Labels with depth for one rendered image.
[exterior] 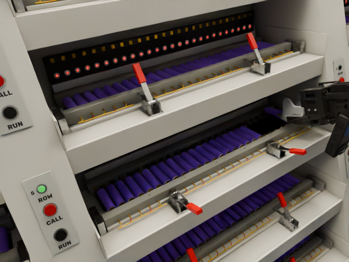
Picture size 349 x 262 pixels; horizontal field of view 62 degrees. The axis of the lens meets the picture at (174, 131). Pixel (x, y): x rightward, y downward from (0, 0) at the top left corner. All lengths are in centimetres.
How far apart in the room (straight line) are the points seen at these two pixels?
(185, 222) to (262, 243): 25
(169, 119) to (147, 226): 20
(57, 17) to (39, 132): 16
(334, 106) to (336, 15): 23
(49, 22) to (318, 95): 53
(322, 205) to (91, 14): 71
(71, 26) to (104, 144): 18
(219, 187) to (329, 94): 30
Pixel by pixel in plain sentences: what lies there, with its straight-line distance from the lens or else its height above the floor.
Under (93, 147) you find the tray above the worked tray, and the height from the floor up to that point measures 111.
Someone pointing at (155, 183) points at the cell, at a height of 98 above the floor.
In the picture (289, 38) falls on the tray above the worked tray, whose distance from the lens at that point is 83.
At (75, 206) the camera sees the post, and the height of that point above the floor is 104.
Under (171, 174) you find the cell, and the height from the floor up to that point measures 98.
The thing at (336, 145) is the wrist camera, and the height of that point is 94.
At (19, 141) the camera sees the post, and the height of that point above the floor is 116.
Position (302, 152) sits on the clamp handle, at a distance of 64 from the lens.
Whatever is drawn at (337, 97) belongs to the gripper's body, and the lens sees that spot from 68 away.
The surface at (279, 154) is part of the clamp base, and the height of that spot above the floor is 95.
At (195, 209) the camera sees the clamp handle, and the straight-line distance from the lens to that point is 50.
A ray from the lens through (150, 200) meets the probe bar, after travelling 57.
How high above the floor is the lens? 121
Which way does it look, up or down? 14 degrees down
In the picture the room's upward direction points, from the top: 15 degrees counter-clockwise
